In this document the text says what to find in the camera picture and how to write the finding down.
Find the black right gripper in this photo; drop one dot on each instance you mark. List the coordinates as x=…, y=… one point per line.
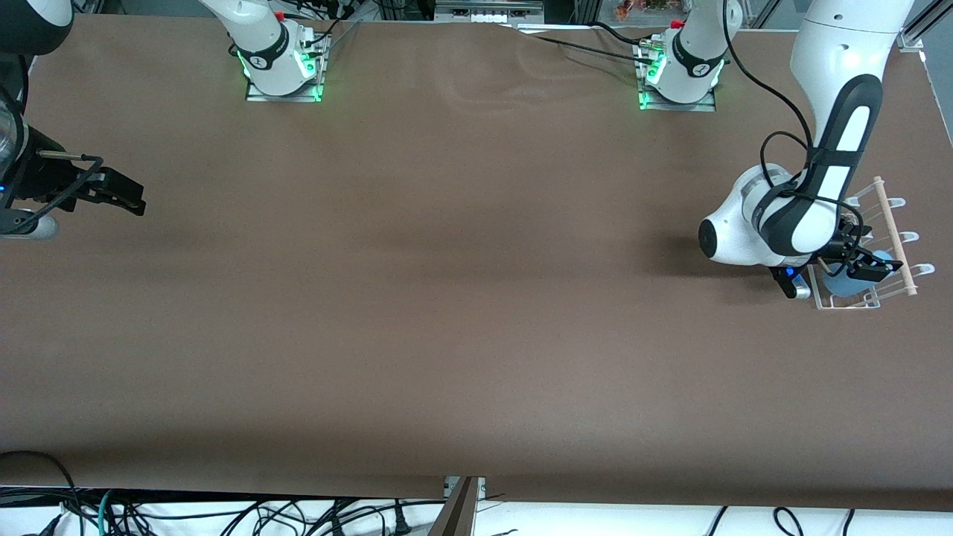
x=42, y=181

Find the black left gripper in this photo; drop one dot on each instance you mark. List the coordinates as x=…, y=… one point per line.
x=846, y=246

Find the blue plastic cup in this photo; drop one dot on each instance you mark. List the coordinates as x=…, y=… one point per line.
x=845, y=284

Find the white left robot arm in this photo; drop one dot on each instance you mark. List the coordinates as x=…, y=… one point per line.
x=841, y=45

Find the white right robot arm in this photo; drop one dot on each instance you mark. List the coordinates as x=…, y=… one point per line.
x=260, y=45

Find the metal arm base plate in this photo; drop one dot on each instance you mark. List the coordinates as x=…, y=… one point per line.
x=283, y=97
x=677, y=104

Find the aluminium frame profile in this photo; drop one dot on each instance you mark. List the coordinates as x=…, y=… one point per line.
x=488, y=7

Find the aluminium bracket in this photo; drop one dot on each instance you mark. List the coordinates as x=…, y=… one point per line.
x=480, y=487

